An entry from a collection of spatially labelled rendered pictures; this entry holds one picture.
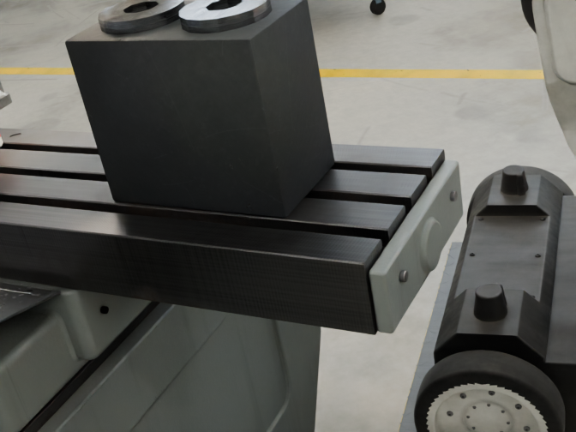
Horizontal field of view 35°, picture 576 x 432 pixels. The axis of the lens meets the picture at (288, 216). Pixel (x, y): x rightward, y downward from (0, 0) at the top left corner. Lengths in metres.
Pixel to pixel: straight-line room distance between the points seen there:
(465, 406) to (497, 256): 0.28
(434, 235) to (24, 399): 0.48
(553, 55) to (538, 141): 1.97
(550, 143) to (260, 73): 2.34
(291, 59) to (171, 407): 0.58
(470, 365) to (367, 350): 1.04
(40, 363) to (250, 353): 0.47
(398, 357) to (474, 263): 0.81
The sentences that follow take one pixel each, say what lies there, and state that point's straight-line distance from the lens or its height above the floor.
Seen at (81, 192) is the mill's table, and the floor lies 0.94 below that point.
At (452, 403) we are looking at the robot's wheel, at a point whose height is 0.53.
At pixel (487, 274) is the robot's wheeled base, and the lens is 1.40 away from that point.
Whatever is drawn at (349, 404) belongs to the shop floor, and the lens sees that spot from 2.10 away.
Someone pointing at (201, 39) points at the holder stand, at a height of 1.13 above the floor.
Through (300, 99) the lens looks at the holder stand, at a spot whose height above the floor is 1.04.
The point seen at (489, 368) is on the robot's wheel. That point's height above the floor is 0.60.
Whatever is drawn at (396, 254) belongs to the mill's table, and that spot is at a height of 0.93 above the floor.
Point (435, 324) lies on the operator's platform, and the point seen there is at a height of 0.40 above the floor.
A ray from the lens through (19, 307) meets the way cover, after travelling 1.00.
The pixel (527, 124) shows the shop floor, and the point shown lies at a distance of 3.26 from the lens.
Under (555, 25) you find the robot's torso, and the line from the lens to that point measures 1.16.
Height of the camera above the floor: 1.37
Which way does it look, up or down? 29 degrees down
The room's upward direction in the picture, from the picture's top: 11 degrees counter-clockwise
